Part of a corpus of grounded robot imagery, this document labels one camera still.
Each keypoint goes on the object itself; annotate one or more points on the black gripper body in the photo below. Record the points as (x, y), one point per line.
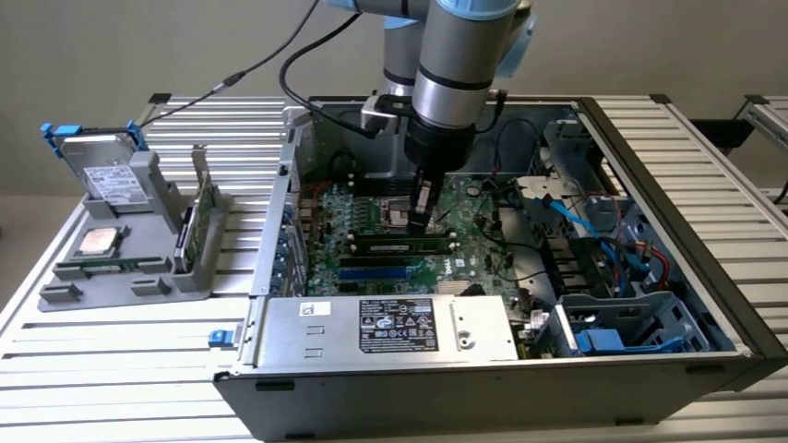
(439, 145)

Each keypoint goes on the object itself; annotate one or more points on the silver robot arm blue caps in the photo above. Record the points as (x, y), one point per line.
(455, 55)

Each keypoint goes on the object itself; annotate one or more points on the black RAM slot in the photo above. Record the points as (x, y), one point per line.
(394, 234)

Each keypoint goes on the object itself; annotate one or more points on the RAM stick with white label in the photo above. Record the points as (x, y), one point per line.
(403, 247)

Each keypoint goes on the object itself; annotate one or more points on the upright RAM stick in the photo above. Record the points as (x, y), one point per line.
(182, 244)

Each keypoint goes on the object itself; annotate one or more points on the flat green RAM stick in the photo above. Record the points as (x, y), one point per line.
(111, 266)

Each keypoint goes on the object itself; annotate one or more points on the CPU socket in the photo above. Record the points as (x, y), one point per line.
(394, 213)

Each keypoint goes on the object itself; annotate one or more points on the green motherboard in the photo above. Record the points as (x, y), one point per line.
(474, 240)

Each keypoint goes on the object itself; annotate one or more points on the black expansion slot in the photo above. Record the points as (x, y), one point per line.
(382, 262)

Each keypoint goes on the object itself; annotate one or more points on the blue expansion slot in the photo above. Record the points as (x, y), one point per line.
(372, 273)

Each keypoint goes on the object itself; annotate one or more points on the silver chipset heatsink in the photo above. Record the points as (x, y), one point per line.
(452, 289)

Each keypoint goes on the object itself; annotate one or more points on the grey drive cage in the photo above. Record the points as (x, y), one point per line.
(548, 189)

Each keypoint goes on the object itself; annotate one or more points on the silver power supply unit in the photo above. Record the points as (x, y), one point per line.
(382, 330)

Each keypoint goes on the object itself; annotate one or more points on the green graphics card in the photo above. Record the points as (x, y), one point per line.
(206, 207)

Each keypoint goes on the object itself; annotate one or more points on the open grey PC case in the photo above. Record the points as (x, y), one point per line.
(480, 397)

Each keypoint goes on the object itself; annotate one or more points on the grey disk bay blue rails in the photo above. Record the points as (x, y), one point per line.
(634, 323)

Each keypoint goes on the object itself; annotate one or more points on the blue case latch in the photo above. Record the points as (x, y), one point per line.
(222, 338)

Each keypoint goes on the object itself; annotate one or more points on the grey parts rack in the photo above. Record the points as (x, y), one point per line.
(142, 286)

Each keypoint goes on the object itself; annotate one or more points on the CPU with copper lid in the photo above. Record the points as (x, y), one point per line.
(99, 241)

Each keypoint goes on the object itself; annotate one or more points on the neighbouring slatted metal table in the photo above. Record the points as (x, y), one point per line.
(767, 120)

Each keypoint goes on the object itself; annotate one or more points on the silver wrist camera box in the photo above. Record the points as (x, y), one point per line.
(382, 113)

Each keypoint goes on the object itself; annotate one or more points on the hard disk in blue bracket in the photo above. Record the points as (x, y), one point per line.
(107, 175)

